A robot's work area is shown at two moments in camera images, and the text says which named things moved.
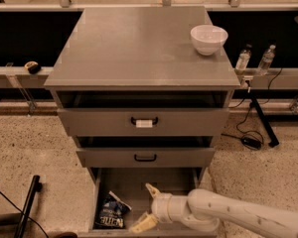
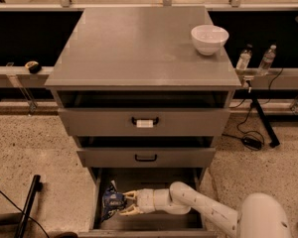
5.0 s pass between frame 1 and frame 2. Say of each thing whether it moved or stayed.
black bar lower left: stayed
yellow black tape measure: stayed
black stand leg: stayed
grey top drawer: stayed
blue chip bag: moved
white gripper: moved
